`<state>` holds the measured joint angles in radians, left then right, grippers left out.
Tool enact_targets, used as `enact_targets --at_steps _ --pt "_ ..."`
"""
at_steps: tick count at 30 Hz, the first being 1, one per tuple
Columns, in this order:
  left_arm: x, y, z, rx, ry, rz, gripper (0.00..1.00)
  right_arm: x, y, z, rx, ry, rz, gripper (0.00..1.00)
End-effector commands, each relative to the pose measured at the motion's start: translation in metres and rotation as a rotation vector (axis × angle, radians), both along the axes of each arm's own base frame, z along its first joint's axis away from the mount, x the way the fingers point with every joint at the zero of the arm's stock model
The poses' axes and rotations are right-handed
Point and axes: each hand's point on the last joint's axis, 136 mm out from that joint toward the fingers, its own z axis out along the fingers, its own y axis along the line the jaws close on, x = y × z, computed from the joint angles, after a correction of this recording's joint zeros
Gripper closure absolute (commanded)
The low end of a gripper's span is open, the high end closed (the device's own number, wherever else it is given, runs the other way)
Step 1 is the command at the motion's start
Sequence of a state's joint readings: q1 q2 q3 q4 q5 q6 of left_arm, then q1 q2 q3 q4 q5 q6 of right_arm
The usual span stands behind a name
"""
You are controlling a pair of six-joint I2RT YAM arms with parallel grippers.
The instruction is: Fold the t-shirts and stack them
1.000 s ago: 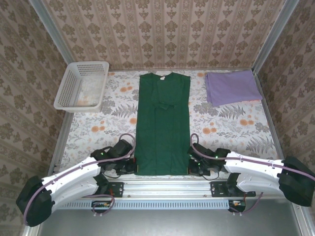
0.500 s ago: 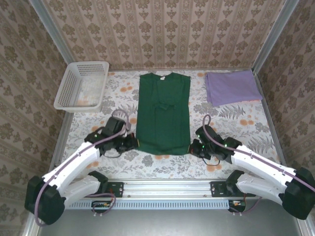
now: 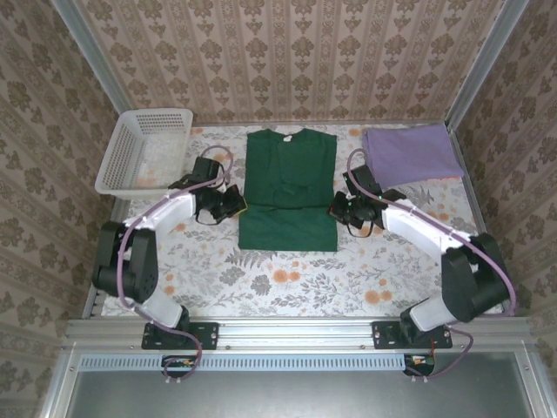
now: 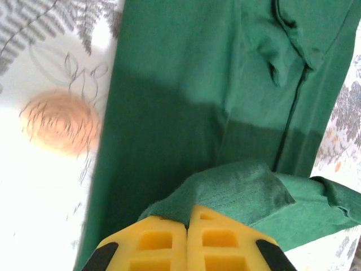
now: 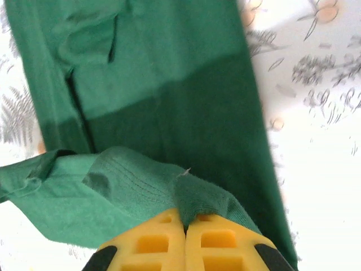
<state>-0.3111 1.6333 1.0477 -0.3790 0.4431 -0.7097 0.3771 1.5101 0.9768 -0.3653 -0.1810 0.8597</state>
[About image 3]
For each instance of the green t-shirt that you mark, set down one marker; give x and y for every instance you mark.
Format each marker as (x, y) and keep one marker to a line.
(287, 217)

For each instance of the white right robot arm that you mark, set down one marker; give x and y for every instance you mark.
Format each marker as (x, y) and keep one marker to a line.
(413, 222)

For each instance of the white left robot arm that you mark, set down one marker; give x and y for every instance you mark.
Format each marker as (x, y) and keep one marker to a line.
(169, 209)

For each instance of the purple folded t-shirt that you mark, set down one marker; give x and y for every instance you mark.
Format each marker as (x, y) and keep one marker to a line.
(409, 152)

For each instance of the floral printed tablecloth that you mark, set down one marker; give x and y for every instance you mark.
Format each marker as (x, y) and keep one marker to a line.
(304, 283)

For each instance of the white plastic perforated basket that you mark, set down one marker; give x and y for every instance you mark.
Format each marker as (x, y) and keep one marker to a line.
(122, 152)

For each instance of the black connector board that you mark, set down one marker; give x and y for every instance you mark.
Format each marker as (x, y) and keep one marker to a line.
(178, 361)
(420, 361)

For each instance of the grey metal panel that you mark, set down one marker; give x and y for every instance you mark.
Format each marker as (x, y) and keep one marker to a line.
(278, 392)

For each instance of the aluminium mounting rail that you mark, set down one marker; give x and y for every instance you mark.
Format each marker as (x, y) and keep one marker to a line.
(296, 335)

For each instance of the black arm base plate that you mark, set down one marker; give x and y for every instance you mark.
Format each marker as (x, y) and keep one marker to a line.
(204, 335)
(385, 335)

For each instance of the aluminium frame post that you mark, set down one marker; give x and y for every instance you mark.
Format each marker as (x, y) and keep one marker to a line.
(92, 52)
(485, 61)

